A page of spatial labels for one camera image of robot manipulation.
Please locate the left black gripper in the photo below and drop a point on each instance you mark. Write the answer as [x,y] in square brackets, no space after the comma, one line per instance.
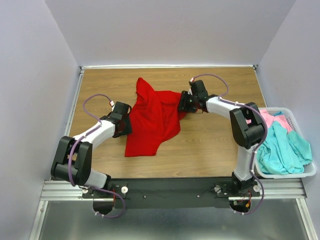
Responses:
[128,129]

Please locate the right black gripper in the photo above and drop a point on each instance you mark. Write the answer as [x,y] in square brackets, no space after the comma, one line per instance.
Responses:
[182,103]

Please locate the red t shirt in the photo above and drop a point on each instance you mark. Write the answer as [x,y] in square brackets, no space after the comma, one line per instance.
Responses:
[154,119]

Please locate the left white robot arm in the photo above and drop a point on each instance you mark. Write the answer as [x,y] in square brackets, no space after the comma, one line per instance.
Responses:
[73,158]

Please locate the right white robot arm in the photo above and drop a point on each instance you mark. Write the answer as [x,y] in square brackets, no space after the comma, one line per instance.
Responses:
[249,129]

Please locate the pink t shirt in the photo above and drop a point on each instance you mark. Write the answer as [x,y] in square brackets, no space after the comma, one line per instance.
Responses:
[279,117]

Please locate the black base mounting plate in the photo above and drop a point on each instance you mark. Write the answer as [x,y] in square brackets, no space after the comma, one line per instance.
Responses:
[172,193]

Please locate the turquoise t shirt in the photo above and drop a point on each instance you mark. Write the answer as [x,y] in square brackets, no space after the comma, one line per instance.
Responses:
[283,152]

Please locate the aluminium frame rail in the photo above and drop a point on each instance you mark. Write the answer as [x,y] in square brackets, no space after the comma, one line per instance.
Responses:
[56,190]

